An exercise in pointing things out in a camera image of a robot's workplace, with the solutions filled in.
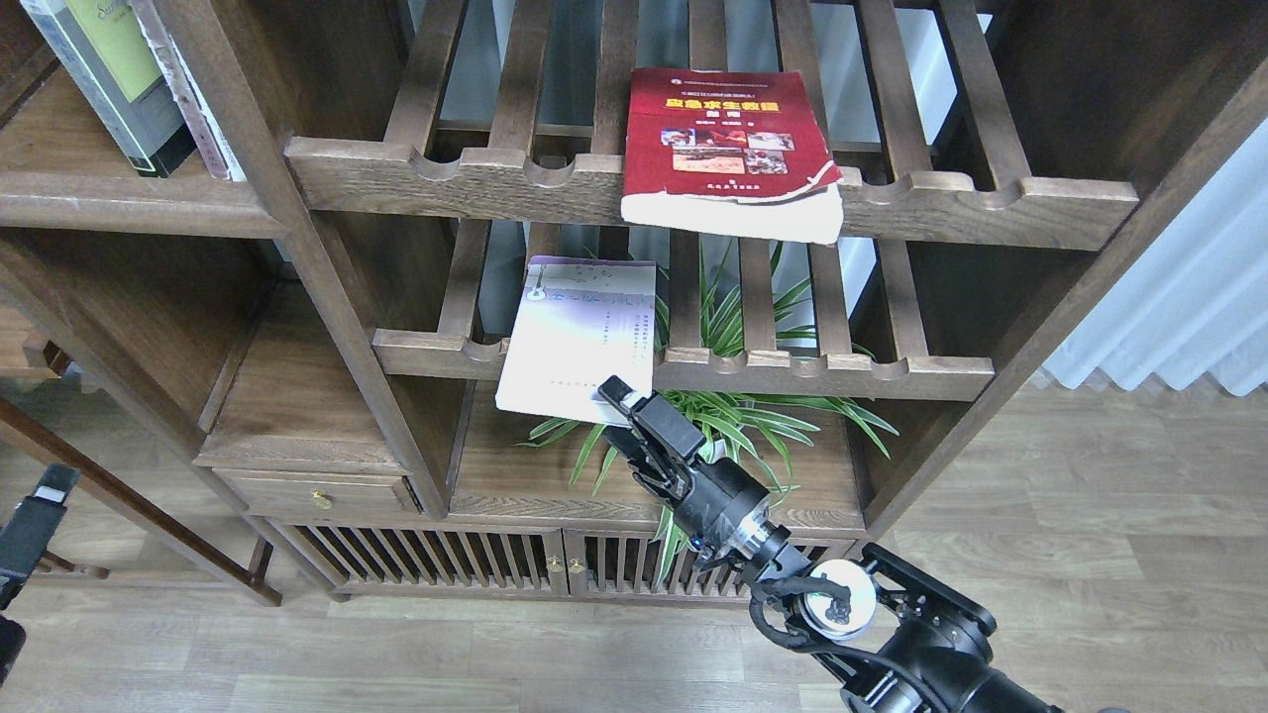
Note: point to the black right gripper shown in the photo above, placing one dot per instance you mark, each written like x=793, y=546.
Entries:
x=718, y=509

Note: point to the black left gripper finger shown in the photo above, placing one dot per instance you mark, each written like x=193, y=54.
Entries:
x=27, y=535

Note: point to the white lavender cover book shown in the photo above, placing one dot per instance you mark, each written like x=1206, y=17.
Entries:
x=579, y=322

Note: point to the green and black book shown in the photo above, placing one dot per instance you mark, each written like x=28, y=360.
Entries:
x=102, y=47

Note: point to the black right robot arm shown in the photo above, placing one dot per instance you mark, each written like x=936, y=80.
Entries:
x=896, y=639

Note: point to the upright book in shelf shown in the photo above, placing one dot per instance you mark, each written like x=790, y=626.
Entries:
x=210, y=140

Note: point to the white plant pot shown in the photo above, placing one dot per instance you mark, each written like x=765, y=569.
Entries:
x=708, y=451

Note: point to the green spider plant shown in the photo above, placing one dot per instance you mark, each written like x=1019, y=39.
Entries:
x=727, y=416

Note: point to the brass drawer knob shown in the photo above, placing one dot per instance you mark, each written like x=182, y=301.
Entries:
x=322, y=500

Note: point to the red cover book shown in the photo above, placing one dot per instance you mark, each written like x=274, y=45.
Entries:
x=729, y=153

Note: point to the dark wooden bookshelf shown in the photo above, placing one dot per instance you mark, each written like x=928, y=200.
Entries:
x=316, y=327

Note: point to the white pleated curtain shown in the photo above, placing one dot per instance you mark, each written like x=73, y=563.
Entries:
x=1195, y=303

